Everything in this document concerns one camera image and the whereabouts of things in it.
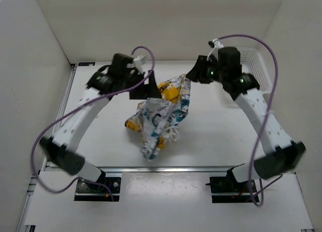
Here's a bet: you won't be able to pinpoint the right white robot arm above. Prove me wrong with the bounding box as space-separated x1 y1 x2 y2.
186 47 306 192

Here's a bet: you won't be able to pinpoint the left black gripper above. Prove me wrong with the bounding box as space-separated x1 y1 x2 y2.
120 69 162 100

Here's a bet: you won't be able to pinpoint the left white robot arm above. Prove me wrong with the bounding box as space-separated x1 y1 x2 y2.
39 53 160 192

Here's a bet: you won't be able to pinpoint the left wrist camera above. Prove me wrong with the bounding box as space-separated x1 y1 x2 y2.
132 55 148 72

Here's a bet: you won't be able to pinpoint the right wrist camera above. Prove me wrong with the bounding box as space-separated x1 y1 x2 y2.
207 38 224 61

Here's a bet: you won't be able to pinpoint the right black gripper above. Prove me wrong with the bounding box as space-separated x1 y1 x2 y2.
185 56 226 85

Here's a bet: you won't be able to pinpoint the white perforated plastic basket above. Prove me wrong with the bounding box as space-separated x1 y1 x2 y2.
237 47 273 94

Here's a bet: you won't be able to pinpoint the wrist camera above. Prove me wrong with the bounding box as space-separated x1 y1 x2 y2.
132 55 148 72
207 38 224 61

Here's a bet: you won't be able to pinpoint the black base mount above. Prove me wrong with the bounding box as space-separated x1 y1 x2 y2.
205 164 252 203
74 174 121 202

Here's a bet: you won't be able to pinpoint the white patterned printed shorts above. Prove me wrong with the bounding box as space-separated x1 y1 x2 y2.
125 73 191 160

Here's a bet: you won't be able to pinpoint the small black label plate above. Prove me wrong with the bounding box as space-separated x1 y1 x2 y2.
78 62 96 66

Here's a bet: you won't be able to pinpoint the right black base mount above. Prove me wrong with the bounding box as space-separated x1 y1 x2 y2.
205 164 252 203

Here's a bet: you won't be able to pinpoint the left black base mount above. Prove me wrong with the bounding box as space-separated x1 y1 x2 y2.
74 174 121 202

